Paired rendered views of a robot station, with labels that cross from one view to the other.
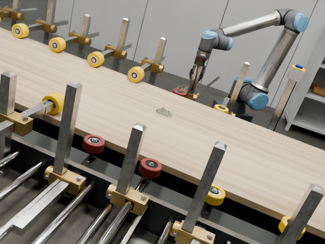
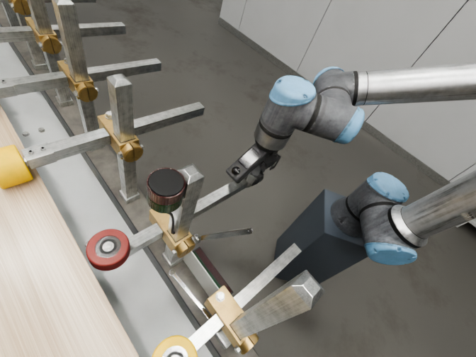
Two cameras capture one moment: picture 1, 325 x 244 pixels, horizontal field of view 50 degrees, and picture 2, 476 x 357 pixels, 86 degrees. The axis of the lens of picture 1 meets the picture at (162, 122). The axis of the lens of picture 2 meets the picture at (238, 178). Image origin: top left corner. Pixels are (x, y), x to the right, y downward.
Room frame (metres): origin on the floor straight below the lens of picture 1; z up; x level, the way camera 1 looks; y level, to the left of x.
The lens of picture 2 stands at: (1.78, -0.27, 1.45)
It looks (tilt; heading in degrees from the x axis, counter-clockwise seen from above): 49 degrees down; 19
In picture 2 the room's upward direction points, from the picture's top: 24 degrees clockwise
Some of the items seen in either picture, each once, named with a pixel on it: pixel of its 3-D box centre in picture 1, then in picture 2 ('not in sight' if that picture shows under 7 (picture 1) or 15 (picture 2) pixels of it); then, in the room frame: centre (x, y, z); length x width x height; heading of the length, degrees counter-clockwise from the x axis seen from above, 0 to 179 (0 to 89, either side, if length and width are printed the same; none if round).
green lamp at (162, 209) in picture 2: (199, 62); (165, 194); (1.96, -0.10, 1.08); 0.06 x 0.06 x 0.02
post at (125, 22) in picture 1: (118, 56); (83, 91); (2.09, 0.38, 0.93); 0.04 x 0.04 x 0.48; 79
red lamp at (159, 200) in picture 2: (200, 58); (166, 185); (1.96, -0.10, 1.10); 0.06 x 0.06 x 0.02
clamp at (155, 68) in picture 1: (152, 66); (120, 137); (2.05, 0.16, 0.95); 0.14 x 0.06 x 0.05; 79
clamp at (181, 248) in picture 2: (185, 95); (171, 230); (2.00, -0.09, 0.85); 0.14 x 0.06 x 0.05; 79
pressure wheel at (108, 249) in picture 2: (177, 99); (110, 255); (1.87, -0.05, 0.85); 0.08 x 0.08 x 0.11
